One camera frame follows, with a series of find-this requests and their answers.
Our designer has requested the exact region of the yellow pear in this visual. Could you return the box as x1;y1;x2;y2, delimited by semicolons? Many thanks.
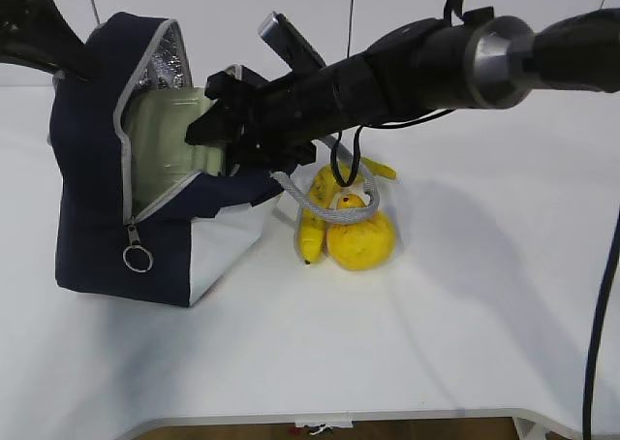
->
325;210;396;271

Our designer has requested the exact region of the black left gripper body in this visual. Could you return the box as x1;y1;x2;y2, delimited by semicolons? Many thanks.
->
1;0;59;67

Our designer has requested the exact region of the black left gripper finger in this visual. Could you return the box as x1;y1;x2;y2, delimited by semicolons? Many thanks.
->
28;0;100;80

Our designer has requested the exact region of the navy and white lunch bag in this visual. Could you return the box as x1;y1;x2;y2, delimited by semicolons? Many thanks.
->
49;13;304;307

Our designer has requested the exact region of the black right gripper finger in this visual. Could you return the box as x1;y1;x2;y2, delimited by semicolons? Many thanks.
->
185;105;242;145

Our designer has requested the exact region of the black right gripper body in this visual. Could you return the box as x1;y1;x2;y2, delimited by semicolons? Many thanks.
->
204;55;388;165

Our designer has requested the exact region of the white table leg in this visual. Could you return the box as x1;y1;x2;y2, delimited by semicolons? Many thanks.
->
512;417;553;440

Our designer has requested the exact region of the yellow banana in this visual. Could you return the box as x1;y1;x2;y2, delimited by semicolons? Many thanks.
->
296;157;397;264

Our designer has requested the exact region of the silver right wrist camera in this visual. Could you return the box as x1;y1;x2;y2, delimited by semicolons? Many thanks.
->
258;12;326;75

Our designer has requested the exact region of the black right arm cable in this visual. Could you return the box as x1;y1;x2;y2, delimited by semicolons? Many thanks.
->
582;202;620;440

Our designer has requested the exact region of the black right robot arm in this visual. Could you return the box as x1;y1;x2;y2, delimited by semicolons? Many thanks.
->
185;0;619;166

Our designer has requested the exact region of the green lid glass container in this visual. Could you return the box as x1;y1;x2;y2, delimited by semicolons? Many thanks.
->
124;87;225;214

